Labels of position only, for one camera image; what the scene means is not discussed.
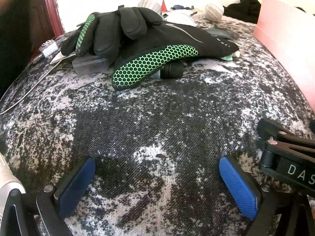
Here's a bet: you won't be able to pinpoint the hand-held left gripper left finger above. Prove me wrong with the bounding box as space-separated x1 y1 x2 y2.
0 156 96 236

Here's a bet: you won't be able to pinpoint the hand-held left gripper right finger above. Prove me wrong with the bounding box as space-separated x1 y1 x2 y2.
219 155 315 236

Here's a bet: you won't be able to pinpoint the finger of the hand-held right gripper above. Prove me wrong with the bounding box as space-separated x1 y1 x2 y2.
257 118 315 140
258 139 315 196

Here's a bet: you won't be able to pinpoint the pink cardboard box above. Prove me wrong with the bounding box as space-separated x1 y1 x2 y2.
253 0 315 109

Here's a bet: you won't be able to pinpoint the clear plastic box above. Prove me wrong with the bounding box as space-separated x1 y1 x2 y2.
72 55 116 75

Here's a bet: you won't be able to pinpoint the black green glove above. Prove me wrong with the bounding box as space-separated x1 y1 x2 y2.
60 5 240 91

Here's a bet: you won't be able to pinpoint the mint green pink packet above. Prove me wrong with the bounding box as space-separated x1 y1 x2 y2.
217 50 240 61

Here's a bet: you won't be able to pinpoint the grey mottled blanket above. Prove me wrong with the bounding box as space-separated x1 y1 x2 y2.
0 17 315 236

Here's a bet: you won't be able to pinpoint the black cylindrical cap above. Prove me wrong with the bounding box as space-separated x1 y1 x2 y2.
160 63 184 79

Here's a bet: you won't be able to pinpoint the black clothing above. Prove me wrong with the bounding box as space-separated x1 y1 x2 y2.
223 0 262 20

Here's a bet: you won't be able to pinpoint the white paper cards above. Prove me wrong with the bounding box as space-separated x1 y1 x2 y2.
50 54 74 65

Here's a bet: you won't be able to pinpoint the white mesh ball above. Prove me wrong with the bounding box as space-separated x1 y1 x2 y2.
205 4 225 20

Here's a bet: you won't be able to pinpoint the white charger plug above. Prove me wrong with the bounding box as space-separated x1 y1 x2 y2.
39 39 58 56

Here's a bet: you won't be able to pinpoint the white cup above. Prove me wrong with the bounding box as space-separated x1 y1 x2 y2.
166 11 197 26

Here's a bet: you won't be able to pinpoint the clear ribbed cup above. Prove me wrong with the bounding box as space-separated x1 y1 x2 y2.
137 0 161 13

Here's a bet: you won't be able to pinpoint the silver braided cable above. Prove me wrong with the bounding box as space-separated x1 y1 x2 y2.
0 54 62 115

